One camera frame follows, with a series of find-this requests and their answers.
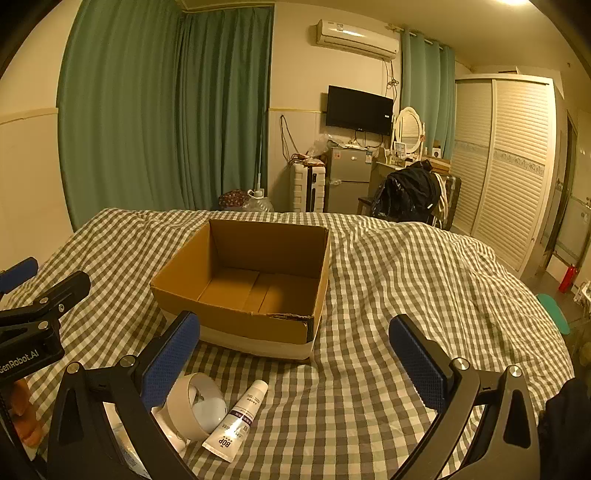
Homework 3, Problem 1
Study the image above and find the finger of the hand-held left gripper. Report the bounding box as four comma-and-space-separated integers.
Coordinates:
0, 257, 40, 296
0, 271, 92, 334

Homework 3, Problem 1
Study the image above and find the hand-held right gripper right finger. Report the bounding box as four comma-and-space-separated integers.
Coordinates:
389, 314, 542, 480

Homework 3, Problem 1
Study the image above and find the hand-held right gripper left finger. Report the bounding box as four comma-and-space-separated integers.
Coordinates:
46, 311, 201, 480

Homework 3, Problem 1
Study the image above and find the brown cardboard box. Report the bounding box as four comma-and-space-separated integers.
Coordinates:
150, 219, 331, 363

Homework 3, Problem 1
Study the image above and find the white cream tube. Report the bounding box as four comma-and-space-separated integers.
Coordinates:
202, 380, 270, 464

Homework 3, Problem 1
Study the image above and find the person's left hand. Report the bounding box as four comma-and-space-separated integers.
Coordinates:
10, 377, 47, 449

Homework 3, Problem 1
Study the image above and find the grey white checked blanket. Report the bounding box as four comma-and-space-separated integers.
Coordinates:
0, 207, 574, 480

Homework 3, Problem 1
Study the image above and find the teal stool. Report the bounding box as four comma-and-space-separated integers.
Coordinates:
536, 293, 571, 336

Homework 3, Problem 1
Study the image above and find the dark clothing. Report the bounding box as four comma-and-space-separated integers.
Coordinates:
537, 376, 591, 468

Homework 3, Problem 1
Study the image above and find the dark patterned bag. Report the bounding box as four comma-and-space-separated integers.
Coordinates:
218, 189, 250, 212

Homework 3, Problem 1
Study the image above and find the dark hard suitcase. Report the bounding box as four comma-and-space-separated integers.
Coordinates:
436, 174, 463, 232

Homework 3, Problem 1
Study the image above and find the black jacket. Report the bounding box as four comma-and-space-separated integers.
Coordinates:
371, 161, 444, 227

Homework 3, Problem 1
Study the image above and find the red fire extinguisher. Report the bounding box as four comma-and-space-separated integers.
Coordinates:
557, 263, 579, 295

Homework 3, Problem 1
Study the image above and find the clear plastic water jug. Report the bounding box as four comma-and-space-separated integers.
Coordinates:
242, 188, 273, 213

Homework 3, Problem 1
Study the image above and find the dark green curtain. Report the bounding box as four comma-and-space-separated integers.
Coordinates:
177, 6, 276, 214
57, 0, 186, 232

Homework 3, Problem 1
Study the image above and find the small silver fridge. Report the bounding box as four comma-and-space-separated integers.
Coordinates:
325, 146, 376, 214

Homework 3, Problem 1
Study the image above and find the white hard suitcase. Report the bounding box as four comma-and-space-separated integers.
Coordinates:
290, 162, 328, 213

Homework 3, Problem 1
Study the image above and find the white louvred wardrobe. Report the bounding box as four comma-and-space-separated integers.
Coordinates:
450, 73, 562, 280

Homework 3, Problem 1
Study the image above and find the white oval vanity mirror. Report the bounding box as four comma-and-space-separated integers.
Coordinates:
391, 106, 426, 160

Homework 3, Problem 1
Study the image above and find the clear plastic bag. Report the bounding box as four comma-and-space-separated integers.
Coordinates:
307, 133, 334, 160

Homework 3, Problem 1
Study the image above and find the light teal curtain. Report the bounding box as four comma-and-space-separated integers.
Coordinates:
399, 30, 458, 160

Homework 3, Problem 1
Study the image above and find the white air conditioner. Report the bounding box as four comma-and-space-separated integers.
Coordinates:
315, 18, 400, 61

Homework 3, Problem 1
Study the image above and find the wall cable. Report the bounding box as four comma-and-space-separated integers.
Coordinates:
279, 115, 302, 163

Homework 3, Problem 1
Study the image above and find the black wall television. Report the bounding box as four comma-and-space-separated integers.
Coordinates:
325, 85, 395, 136

